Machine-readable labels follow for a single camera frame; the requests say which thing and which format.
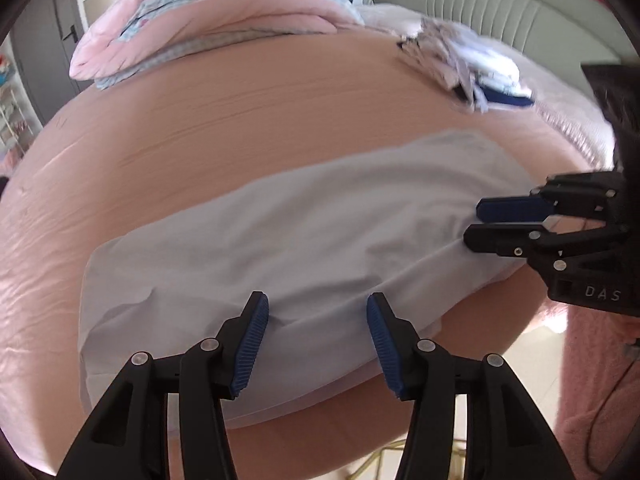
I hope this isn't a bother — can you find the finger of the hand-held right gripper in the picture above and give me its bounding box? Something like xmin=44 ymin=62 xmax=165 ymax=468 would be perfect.
xmin=464 ymin=223 xmax=628 ymax=261
xmin=476 ymin=172 xmax=628 ymax=223

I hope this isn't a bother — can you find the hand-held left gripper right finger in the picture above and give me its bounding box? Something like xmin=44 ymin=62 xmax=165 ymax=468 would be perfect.
xmin=365 ymin=292 xmax=573 ymax=480

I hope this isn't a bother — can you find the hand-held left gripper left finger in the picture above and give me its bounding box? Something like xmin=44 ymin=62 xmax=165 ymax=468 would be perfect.
xmin=57 ymin=290 xmax=271 ymax=480

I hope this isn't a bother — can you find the white garment with navy trim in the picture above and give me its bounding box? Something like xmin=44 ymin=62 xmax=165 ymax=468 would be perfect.
xmin=77 ymin=130 xmax=538 ymax=428

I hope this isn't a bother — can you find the person's right forearm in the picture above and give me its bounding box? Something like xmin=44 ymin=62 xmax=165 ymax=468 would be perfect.
xmin=542 ymin=305 xmax=640 ymax=480

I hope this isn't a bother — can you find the pile of folded clothes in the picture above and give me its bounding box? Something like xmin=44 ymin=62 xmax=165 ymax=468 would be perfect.
xmin=397 ymin=17 xmax=536 ymax=113

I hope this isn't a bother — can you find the pale pink pillow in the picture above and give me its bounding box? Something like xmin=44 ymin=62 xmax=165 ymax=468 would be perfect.
xmin=500 ymin=40 xmax=618 ymax=171
xmin=357 ymin=2 xmax=451 ymax=43

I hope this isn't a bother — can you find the pink bed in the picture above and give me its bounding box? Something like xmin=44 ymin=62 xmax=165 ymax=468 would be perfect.
xmin=0 ymin=25 xmax=618 ymax=480

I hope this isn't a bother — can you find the white shelf rack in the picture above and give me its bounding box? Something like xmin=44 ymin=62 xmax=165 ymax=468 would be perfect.
xmin=0 ymin=45 xmax=43 ymax=161

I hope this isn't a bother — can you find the pink checked quilt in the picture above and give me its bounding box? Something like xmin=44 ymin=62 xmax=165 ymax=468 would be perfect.
xmin=69 ymin=0 xmax=366 ymax=92

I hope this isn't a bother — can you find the grey door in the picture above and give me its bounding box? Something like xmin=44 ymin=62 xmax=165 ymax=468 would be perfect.
xmin=10 ymin=0 xmax=83 ymax=128

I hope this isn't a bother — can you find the silver refrigerator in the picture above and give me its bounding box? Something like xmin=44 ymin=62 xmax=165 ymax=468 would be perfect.
xmin=82 ymin=0 xmax=123 ymax=28

